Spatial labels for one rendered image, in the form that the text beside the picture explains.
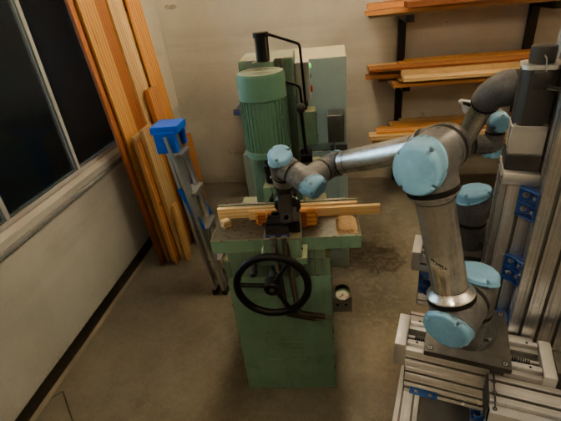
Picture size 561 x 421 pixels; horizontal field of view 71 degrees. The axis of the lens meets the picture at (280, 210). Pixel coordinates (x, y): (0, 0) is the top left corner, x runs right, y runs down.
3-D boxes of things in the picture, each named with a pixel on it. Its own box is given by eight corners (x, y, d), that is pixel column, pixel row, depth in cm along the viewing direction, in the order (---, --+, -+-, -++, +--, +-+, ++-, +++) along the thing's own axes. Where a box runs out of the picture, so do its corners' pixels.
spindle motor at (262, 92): (244, 163, 149) (231, 78, 134) (250, 146, 164) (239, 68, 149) (290, 159, 147) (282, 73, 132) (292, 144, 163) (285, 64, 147)
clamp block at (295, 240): (264, 260, 149) (260, 240, 145) (267, 240, 161) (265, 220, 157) (303, 258, 148) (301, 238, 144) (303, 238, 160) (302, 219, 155)
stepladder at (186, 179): (207, 297, 268) (144, 131, 213) (215, 273, 290) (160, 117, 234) (230, 294, 265) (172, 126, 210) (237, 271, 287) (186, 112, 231)
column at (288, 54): (258, 217, 192) (235, 61, 157) (263, 196, 211) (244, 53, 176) (304, 215, 190) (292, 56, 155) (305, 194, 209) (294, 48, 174)
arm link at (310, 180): (337, 170, 117) (310, 152, 122) (315, 185, 110) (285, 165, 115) (331, 190, 122) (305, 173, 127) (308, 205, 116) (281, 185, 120)
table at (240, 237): (206, 268, 153) (203, 256, 150) (221, 226, 180) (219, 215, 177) (365, 262, 147) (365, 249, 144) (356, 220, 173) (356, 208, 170)
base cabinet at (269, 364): (247, 388, 202) (224, 279, 167) (260, 307, 252) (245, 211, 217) (336, 388, 197) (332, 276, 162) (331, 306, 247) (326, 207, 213)
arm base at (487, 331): (493, 317, 121) (499, 292, 116) (496, 356, 109) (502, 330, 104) (440, 308, 126) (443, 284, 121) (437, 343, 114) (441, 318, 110)
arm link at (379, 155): (479, 105, 94) (325, 144, 130) (461, 119, 87) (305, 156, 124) (490, 152, 96) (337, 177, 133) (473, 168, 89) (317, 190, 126)
